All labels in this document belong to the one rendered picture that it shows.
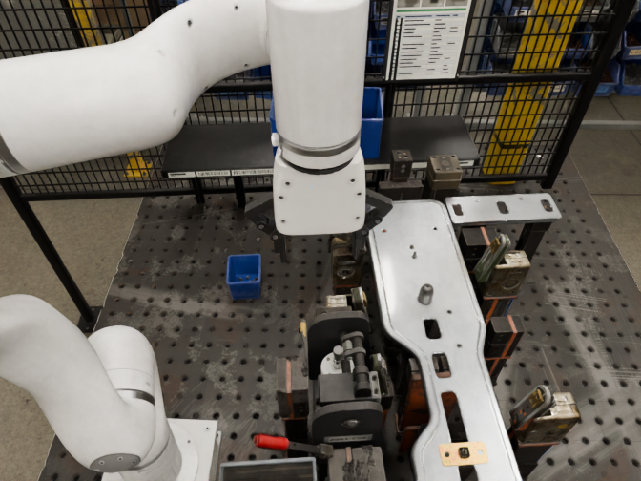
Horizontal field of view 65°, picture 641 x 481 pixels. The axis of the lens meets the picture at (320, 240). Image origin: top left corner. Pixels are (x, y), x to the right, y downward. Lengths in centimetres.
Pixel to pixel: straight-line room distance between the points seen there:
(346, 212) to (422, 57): 103
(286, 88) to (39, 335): 43
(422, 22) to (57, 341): 117
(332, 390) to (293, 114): 51
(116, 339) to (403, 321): 58
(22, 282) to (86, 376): 207
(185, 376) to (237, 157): 61
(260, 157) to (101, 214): 167
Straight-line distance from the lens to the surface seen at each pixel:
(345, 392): 84
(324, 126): 46
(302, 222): 55
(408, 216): 132
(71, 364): 75
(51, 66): 45
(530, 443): 113
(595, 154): 357
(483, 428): 103
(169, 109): 43
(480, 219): 136
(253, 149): 148
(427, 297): 112
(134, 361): 89
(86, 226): 295
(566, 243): 183
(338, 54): 43
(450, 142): 154
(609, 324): 167
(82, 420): 81
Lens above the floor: 192
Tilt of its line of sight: 47 degrees down
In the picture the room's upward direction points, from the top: straight up
